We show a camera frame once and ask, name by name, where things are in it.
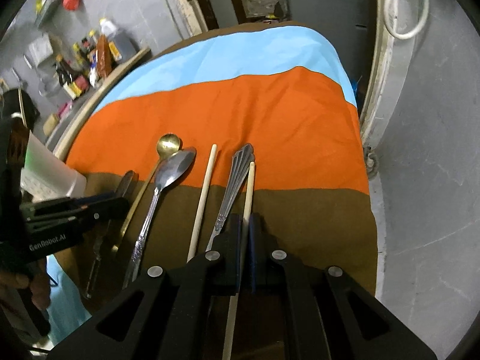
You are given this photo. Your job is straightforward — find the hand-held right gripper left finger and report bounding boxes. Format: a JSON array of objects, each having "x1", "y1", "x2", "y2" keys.
[{"x1": 49, "y1": 213, "x2": 242, "y2": 360}]

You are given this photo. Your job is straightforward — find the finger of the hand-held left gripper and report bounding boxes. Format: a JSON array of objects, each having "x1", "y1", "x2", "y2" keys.
[
  {"x1": 22, "y1": 191, "x2": 130, "y2": 219},
  {"x1": 24, "y1": 214, "x2": 103, "y2": 234}
]

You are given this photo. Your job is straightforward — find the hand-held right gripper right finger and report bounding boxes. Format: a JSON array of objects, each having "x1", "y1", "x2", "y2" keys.
[{"x1": 249, "y1": 213, "x2": 437, "y2": 360}]

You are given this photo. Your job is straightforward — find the dark utensil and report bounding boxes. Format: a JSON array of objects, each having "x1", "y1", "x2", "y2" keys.
[{"x1": 84, "y1": 170, "x2": 135, "y2": 300}]

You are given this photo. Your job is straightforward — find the white plastic utensil basket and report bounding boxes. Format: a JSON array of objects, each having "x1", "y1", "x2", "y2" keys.
[{"x1": 20, "y1": 131, "x2": 88, "y2": 201}]

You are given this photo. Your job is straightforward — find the wooden chopstick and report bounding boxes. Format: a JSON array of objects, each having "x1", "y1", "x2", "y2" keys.
[
  {"x1": 222, "y1": 161, "x2": 256, "y2": 360},
  {"x1": 187, "y1": 143, "x2": 218, "y2": 263}
]

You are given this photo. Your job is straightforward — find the silver fan-handled knife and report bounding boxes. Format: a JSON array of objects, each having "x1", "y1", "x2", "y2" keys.
[{"x1": 204, "y1": 143, "x2": 256, "y2": 252}]

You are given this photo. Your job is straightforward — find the silver spoon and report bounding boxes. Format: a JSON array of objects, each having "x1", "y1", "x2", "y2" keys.
[{"x1": 122, "y1": 147, "x2": 197, "y2": 289}]

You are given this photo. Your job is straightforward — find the gold spoon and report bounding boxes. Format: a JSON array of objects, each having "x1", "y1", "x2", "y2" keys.
[{"x1": 112, "y1": 134, "x2": 182, "y2": 253}]

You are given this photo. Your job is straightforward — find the person's left hand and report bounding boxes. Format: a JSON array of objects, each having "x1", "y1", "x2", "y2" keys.
[{"x1": 0, "y1": 272, "x2": 51, "y2": 310}]

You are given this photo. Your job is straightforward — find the yellow sponge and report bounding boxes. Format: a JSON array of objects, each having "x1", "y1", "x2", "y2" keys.
[{"x1": 43, "y1": 114, "x2": 61, "y2": 136}]

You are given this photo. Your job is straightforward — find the row of sauce bottles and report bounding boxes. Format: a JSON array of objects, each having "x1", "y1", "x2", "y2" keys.
[{"x1": 71, "y1": 45, "x2": 92, "y2": 99}]

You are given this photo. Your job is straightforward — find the striped multicolour cloth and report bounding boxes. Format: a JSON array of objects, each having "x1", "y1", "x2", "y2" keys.
[{"x1": 45, "y1": 20, "x2": 377, "y2": 346}]

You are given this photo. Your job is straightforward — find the dark pump bottle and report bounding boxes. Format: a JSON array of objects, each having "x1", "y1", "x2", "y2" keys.
[{"x1": 54, "y1": 55, "x2": 76, "y2": 88}]

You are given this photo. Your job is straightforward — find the orange noodle packet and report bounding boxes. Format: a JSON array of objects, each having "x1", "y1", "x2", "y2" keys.
[{"x1": 95, "y1": 34, "x2": 113, "y2": 77}]

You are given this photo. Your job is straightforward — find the dark sauce bottle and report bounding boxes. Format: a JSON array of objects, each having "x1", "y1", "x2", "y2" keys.
[{"x1": 80, "y1": 37, "x2": 97, "y2": 69}]

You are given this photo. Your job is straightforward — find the large vinegar jug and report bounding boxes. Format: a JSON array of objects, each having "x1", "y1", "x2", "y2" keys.
[{"x1": 99, "y1": 18, "x2": 136, "y2": 62}]

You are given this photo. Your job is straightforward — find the grey cabinet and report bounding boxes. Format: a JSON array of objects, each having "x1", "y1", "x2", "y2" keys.
[{"x1": 285, "y1": 0, "x2": 370, "y2": 83}]

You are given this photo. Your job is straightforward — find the small white wall basket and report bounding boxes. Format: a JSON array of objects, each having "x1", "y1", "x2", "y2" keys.
[{"x1": 28, "y1": 34, "x2": 55, "y2": 69}]

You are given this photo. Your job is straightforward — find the white hose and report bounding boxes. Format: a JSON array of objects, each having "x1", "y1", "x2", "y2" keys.
[{"x1": 382, "y1": 0, "x2": 430, "y2": 39}]

